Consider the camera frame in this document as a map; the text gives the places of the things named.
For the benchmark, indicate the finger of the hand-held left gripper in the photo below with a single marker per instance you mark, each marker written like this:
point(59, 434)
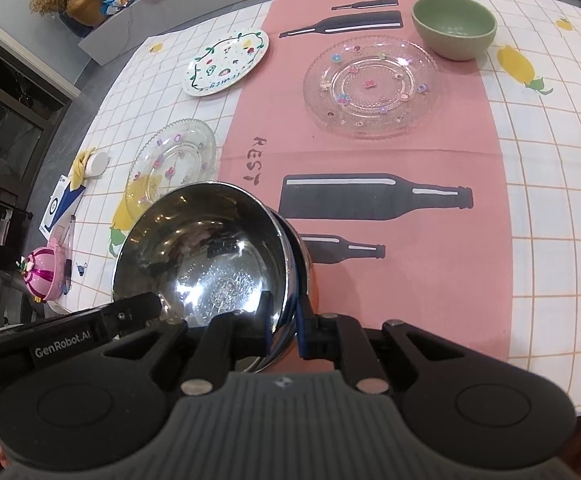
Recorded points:
point(138, 312)

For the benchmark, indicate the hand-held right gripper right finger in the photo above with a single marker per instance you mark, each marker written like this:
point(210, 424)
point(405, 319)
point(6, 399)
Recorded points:
point(304, 335)

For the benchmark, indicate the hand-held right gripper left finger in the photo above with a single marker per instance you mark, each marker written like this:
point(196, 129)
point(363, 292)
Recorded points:
point(240, 335)

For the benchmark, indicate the blue steel bowl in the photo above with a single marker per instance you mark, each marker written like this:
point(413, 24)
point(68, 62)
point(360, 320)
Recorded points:
point(195, 240)

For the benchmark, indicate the small clear glass plate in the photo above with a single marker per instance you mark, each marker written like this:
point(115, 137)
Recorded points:
point(170, 165)

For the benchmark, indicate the large clear glass plate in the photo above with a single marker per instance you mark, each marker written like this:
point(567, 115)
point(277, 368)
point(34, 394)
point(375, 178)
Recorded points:
point(370, 90)

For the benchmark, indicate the white painted plate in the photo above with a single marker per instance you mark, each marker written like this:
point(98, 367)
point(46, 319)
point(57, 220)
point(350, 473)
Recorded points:
point(225, 62)

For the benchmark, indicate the green ceramic bowl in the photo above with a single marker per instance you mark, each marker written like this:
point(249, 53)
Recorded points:
point(453, 22)

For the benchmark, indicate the pink striped ornament ball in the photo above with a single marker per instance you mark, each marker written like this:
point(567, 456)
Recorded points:
point(45, 275)

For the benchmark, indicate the clear pen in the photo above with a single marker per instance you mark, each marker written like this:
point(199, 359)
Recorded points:
point(69, 260)

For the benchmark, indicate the blue and white card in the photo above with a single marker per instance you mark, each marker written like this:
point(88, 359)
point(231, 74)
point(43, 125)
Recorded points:
point(60, 207)

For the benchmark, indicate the yellow paper flower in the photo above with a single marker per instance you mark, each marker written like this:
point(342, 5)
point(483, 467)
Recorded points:
point(80, 170)

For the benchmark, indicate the white round cap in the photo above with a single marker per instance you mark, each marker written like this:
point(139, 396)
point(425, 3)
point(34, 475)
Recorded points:
point(97, 164)

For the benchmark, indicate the pink bottle print table runner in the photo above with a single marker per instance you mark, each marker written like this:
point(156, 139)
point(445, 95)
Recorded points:
point(370, 170)

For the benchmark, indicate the dark glass cabinet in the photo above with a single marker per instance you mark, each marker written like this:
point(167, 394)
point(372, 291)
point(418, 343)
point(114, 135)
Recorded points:
point(5, 125)

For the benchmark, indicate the white lemon grid tablecloth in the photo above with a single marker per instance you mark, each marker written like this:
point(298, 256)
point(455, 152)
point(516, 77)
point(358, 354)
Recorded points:
point(545, 185)

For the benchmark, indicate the blue snack packets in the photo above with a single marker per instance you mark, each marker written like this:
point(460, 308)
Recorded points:
point(118, 0)

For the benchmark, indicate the golden vase with dried flowers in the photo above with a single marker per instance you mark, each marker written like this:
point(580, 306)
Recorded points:
point(83, 2)

